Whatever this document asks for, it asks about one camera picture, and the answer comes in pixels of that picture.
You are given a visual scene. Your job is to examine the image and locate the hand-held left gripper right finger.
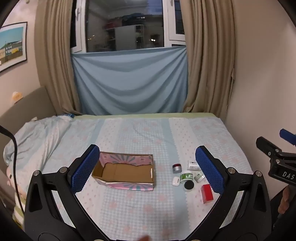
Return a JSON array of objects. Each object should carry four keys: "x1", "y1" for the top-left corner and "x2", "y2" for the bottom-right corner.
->
[{"x1": 185, "y1": 146, "x2": 272, "y2": 241}]

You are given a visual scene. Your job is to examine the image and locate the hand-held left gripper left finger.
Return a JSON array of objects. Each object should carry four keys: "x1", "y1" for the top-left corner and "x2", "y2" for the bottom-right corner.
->
[{"x1": 24, "y1": 144, "x2": 109, "y2": 241}]

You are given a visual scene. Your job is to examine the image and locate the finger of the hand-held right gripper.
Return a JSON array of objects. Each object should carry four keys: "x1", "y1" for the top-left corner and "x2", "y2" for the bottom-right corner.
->
[
  {"x1": 256, "y1": 136, "x2": 283, "y2": 158},
  {"x1": 279, "y1": 129, "x2": 296, "y2": 147}
]

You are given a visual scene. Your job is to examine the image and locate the green and white jar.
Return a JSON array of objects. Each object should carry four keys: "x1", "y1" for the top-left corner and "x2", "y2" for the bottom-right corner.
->
[{"x1": 180, "y1": 171, "x2": 194, "y2": 182}]

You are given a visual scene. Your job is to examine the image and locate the red carton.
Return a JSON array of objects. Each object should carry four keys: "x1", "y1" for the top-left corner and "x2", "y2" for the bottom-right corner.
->
[{"x1": 201, "y1": 184, "x2": 214, "y2": 204}]

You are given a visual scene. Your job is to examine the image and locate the black round lid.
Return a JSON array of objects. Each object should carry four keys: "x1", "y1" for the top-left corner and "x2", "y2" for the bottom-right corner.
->
[{"x1": 183, "y1": 180, "x2": 195, "y2": 192}]

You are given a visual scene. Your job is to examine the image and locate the cardboard box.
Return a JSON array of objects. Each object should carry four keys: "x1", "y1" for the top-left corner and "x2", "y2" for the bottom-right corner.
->
[{"x1": 92, "y1": 152, "x2": 154, "y2": 192}]

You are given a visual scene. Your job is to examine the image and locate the person's right hand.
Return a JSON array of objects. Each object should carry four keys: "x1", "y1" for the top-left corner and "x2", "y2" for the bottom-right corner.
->
[{"x1": 278, "y1": 185, "x2": 291, "y2": 215}]

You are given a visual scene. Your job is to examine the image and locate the light blue blanket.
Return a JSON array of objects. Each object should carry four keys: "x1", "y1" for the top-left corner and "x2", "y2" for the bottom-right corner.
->
[{"x1": 3, "y1": 115, "x2": 75, "y2": 168}]

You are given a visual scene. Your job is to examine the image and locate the striped cloth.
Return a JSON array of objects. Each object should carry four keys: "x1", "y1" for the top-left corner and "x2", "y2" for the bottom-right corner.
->
[{"x1": 11, "y1": 204, "x2": 25, "y2": 226}]

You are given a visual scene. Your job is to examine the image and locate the beige padded headboard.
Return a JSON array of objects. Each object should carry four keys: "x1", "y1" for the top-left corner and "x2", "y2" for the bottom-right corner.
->
[{"x1": 0, "y1": 86, "x2": 57, "y2": 139}]

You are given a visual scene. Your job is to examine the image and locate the light blue hanging cloth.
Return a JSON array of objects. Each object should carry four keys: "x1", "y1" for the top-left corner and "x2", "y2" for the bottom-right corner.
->
[{"x1": 71, "y1": 46, "x2": 188, "y2": 116}]

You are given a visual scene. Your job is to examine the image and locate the beige curtain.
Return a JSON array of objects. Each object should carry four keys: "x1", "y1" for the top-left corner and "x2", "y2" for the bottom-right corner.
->
[
  {"x1": 35, "y1": 0, "x2": 83, "y2": 116},
  {"x1": 179, "y1": 0, "x2": 238, "y2": 116}
]

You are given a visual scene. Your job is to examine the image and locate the white-framed window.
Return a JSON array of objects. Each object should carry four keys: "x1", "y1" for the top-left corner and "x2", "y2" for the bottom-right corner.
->
[{"x1": 70, "y1": 0, "x2": 186, "y2": 54}]

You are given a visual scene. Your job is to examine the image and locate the black cable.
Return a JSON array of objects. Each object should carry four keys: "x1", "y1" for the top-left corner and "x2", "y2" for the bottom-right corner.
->
[{"x1": 0, "y1": 125, "x2": 25, "y2": 216}]

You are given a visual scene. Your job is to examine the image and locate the framed wall picture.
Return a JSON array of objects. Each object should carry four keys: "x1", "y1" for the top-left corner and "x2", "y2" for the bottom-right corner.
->
[{"x1": 0, "y1": 22, "x2": 28, "y2": 73}]

